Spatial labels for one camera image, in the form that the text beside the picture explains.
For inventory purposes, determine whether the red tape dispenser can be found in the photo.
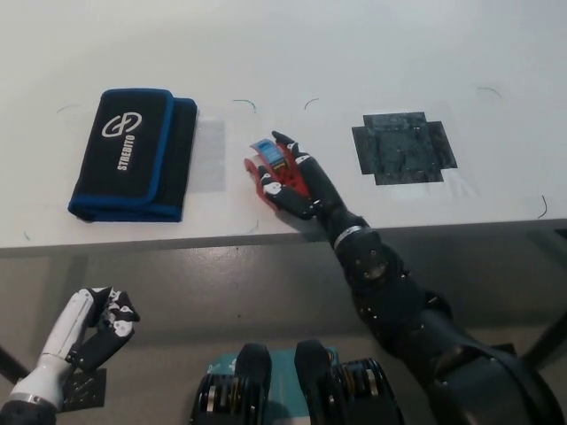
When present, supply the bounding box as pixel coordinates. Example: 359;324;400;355
242;138;312;210

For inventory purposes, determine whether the black table leg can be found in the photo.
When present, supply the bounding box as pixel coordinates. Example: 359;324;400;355
521;305;567;369
0;344;26;385

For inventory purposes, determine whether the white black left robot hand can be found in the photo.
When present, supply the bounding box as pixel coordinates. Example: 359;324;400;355
8;285;142;409

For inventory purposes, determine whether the black tape patch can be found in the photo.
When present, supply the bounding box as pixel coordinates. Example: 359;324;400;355
351;110;459;187

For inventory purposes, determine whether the black blue fabric notebook case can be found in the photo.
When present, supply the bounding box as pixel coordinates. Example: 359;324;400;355
66;87;199;224

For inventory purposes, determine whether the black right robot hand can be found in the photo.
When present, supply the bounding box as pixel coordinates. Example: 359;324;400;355
257;129;371;249

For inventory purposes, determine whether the grey translucent tape patch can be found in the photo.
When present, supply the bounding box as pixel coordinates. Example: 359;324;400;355
193;116;226;194

